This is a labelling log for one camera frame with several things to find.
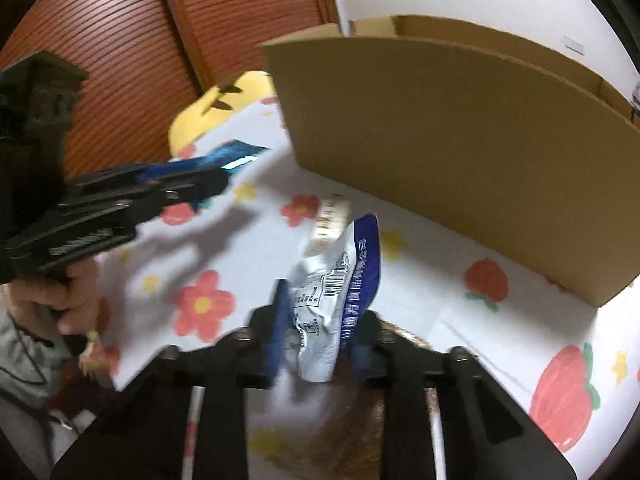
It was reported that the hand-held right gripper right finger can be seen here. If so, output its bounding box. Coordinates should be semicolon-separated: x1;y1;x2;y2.
350;310;578;480

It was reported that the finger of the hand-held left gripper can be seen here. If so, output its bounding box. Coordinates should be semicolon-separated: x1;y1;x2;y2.
126;169;233;224
66;159;204;202

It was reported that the brown cardboard box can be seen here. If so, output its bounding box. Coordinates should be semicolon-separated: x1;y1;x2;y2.
260;14;640;308

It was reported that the person's left hand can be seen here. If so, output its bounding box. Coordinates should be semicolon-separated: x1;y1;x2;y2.
10;259;104;337

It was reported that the teal snack packet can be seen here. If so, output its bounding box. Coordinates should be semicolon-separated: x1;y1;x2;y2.
167;140;271;179

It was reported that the white fruit flower printed blanket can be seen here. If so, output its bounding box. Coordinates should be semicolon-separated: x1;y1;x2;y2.
50;95;640;480

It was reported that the small beige snack packet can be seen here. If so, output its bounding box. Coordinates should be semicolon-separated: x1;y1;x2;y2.
302;195;352;259

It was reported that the silver white blue snack packet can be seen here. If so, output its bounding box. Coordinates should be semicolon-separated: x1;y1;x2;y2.
287;214;384;384

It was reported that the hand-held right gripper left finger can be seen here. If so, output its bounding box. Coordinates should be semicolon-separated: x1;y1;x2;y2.
50;279;296;480

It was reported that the thin black cable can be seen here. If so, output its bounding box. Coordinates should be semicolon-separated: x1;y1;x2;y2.
0;324;71;429

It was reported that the yellow cushion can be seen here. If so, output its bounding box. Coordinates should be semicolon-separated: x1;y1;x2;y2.
169;71;278;154

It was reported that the brown louvered wardrobe door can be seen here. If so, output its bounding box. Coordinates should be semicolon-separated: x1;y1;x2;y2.
0;0;202;177
155;0;346;92

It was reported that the clear brown bread packet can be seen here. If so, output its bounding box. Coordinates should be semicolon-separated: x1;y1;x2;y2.
247;320;443;473

